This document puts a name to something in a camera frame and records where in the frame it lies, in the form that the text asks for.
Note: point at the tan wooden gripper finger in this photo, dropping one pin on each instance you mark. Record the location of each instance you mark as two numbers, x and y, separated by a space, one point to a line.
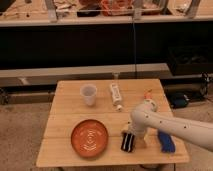
141 142

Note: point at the black striped eraser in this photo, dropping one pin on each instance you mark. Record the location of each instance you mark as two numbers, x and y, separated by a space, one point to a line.
127 142

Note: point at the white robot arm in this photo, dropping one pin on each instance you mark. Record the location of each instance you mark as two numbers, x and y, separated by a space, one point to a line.
145 115

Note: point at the white ceramic cup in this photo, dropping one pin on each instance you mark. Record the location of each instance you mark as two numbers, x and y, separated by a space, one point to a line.
88 93

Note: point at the blue sponge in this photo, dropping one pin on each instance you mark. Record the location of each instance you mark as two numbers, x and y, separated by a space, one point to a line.
167 144

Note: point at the white tube with cap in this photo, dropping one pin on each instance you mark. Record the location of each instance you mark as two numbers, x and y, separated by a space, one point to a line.
116 96

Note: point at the orange carrot toy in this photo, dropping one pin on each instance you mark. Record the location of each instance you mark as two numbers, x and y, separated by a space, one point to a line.
148 94

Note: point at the orange round plate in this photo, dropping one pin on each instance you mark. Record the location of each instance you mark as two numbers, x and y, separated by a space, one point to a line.
89 138

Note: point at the black device on floor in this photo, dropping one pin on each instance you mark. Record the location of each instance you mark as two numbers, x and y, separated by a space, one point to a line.
178 100

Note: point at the wooden table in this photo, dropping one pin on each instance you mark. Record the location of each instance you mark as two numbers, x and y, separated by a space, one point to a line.
68 110

